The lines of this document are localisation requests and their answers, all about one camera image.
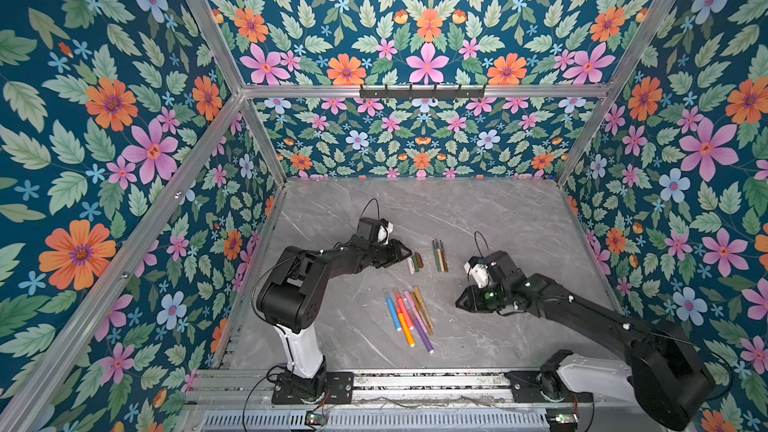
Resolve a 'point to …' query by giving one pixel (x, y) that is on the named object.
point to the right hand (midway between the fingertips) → (459, 300)
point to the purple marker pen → (423, 335)
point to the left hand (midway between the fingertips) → (413, 248)
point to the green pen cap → (415, 263)
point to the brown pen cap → (419, 260)
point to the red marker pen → (402, 309)
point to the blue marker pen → (393, 314)
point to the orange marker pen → (406, 330)
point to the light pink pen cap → (411, 265)
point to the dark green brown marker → (436, 253)
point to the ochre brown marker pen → (420, 305)
